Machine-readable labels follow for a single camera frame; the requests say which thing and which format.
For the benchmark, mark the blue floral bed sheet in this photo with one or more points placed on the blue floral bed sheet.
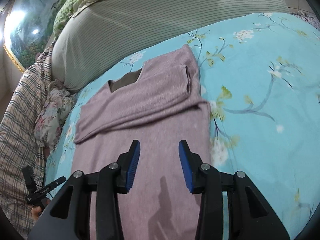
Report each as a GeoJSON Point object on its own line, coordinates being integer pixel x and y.
{"type": "Point", "coordinates": [260, 73]}

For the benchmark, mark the person's left hand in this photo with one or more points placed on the person's left hand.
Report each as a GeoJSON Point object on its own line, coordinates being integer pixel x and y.
{"type": "Point", "coordinates": [36, 212]}

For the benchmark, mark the plaid blanket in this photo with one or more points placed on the plaid blanket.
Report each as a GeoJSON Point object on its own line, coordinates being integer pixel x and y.
{"type": "Point", "coordinates": [18, 145]}

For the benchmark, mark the gold framed landscape painting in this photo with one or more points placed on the gold framed landscape painting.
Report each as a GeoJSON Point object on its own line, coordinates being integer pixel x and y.
{"type": "Point", "coordinates": [28, 28]}

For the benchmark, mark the mauve knit sweater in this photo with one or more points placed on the mauve knit sweater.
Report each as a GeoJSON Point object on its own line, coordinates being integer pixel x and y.
{"type": "Point", "coordinates": [159, 107]}

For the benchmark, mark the green striped pillow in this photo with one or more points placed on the green striped pillow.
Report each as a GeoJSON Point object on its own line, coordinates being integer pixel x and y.
{"type": "Point", "coordinates": [109, 30]}

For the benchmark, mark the floral ruffled pillow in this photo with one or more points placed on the floral ruffled pillow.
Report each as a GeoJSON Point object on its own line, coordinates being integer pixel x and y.
{"type": "Point", "coordinates": [50, 121]}

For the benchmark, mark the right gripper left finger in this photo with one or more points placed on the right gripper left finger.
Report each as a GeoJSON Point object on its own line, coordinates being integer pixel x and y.
{"type": "Point", "coordinates": [68, 214]}

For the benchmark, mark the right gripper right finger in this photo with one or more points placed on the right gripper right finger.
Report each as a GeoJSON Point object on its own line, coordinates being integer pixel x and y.
{"type": "Point", "coordinates": [232, 207]}

